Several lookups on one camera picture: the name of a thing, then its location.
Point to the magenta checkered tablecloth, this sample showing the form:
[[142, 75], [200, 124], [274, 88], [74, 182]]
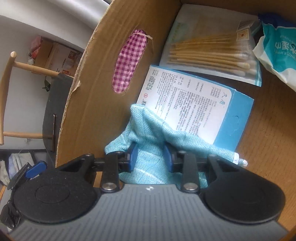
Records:
[[127, 60]]

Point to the black wooden chair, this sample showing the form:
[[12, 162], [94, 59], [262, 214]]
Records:
[[32, 99]]

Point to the blue wet wipes pack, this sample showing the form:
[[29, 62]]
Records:
[[276, 48]]

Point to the blue white medicine box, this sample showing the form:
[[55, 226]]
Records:
[[214, 112]]

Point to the brown cardboard box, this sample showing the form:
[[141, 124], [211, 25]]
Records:
[[95, 115]]

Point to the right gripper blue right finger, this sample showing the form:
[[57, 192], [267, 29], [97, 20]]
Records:
[[186, 163]]

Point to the cotton swab bag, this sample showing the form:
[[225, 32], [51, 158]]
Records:
[[213, 41]]

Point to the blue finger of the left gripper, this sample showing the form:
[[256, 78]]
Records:
[[35, 170]]

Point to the teal knitted cloth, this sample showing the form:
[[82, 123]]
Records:
[[150, 132]]

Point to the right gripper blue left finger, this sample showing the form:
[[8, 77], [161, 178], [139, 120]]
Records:
[[114, 163]]

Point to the cardboard boxes by wall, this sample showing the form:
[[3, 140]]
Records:
[[51, 55]]

